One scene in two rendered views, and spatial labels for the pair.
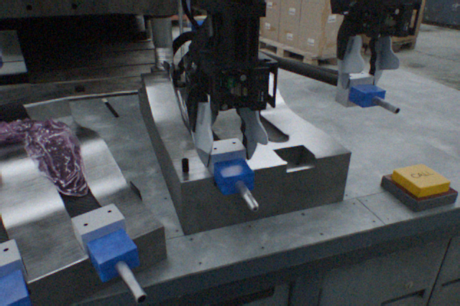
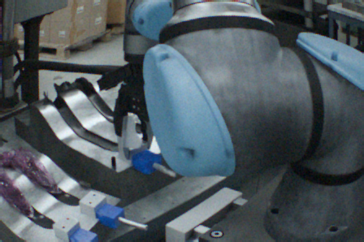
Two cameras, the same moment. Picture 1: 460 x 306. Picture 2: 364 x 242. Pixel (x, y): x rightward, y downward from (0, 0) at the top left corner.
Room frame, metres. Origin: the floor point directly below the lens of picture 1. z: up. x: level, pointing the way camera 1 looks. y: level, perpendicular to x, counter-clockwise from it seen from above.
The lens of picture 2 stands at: (-0.38, 0.40, 1.38)
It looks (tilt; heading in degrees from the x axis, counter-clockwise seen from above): 24 degrees down; 329
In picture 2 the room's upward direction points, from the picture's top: 1 degrees clockwise
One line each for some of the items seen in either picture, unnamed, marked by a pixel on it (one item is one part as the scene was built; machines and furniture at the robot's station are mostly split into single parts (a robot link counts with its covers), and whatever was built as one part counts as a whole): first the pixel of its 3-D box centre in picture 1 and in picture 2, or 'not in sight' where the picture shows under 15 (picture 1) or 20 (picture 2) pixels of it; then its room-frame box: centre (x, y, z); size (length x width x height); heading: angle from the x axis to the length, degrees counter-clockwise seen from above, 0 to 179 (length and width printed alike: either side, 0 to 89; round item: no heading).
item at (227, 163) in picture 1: (236, 179); (150, 163); (0.41, -0.01, 0.89); 0.13 x 0.05 x 0.05; 19
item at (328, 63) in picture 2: not in sight; (335, 97); (-0.07, 0.02, 1.20); 0.13 x 0.12 x 0.14; 73
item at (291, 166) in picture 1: (293, 164); not in sight; (0.49, -0.10, 0.87); 0.05 x 0.05 x 0.04; 19
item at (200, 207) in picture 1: (218, 116); (88, 125); (0.69, 0.02, 0.87); 0.50 x 0.26 x 0.14; 19
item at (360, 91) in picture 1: (370, 97); not in sight; (0.62, -0.25, 0.93); 0.13 x 0.05 x 0.05; 19
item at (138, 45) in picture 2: not in sight; (144, 41); (0.43, -0.01, 1.13); 0.08 x 0.08 x 0.05
